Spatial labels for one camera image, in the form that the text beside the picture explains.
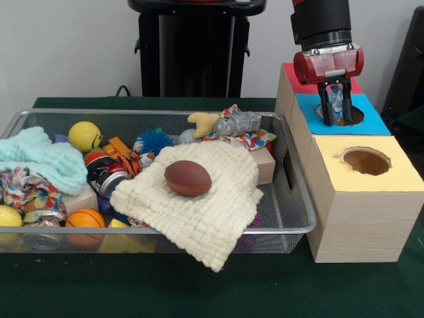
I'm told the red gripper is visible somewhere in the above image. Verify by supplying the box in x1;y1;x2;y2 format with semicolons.
293;42;365;127

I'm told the crushed clear plastic cup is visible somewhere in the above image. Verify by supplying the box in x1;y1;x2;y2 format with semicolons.
327;84;345;126

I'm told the wooden box with three holes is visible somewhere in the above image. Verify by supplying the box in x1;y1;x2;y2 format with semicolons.
274;61;424;264

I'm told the dark green table cloth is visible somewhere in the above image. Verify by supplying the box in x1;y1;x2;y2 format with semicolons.
0;96;424;318
392;105;424;137

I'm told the black chair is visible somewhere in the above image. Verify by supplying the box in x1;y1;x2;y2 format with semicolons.
380;5;424;115

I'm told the colourful dotted cloth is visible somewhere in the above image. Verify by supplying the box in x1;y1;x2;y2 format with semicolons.
202;104;278;152

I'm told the yellow plush toy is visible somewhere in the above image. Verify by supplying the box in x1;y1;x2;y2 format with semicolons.
187;111;221;139

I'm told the brown toy football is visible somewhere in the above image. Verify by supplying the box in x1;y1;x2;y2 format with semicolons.
164;160;213;197

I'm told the cream knitted cloth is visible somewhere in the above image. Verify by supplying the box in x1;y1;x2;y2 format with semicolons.
109;140;264;272

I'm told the blue spiky ball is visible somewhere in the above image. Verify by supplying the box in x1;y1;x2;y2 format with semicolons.
136;128;175;155

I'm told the crushed black drink can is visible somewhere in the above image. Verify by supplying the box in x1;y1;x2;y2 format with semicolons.
86;157;131;199

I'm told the yellow foam ball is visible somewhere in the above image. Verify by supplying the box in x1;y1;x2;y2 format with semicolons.
0;204;24;246
68;121;103;153

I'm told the orange toy basketball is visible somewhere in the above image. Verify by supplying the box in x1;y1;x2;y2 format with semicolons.
65;208;106;248

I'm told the light blue knitted cloth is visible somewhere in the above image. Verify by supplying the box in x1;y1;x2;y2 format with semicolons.
0;126;87;196

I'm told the silver wire mesh bin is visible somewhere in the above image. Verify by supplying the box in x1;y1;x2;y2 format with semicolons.
0;108;317;255

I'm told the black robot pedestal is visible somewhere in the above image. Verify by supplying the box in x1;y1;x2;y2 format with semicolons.
127;0;268;99

